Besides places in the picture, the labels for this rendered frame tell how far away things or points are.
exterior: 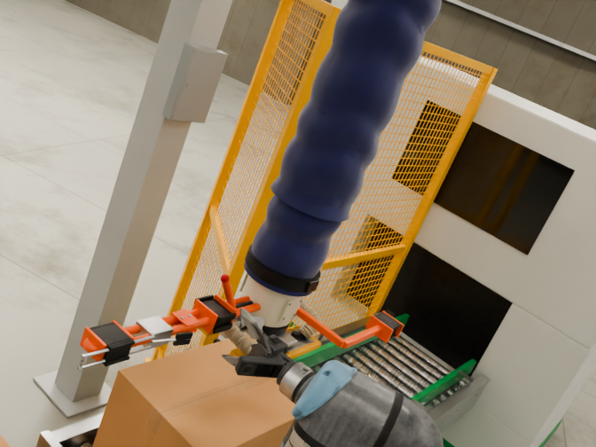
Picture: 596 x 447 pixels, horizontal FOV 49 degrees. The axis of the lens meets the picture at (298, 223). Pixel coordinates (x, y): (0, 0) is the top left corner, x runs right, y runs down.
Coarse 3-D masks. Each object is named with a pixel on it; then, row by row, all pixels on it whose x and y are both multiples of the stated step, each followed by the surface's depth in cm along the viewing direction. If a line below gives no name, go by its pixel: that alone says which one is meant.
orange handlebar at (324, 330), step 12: (240, 300) 188; (180, 312) 168; (192, 312) 172; (300, 312) 195; (168, 324) 164; (180, 324) 168; (192, 324) 166; (204, 324) 170; (312, 324) 193; (144, 336) 154; (336, 336) 189; (360, 336) 195; (84, 348) 144; (96, 348) 143
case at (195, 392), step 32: (192, 352) 214; (224, 352) 221; (128, 384) 190; (160, 384) 193; (192, 384) 199; (224, 384) 205; (256, 384) 211; (128, 416) 190; (160, 416) 182; (192, 416) 186; (224, 416) 191; (256, 416) 197; (288, 416) 203
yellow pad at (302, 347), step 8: (296, 328) 210; (296, 336) 200; (312, 336) 209; (296, 344) 200; (304, 344) 202; (312, 344) 205; (320, 344) 207; (232, 352) 185; (240, 352) 185; (288, 352) 195; (296, 352) 197; (304, 352) 201
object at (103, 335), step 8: (88, 328) 146; (96, 328) 147; (104, 328) 148; (112, 328) 149; (120, 328) 150; (88, 336) 146; (96, 336) 144; (104, 336) 145; (112, 336) 146; (120, 336) 148; (128, 336) 149; (80, 344) 147; (96, 344) 144; (104, 344) 143; (96, 360) 144
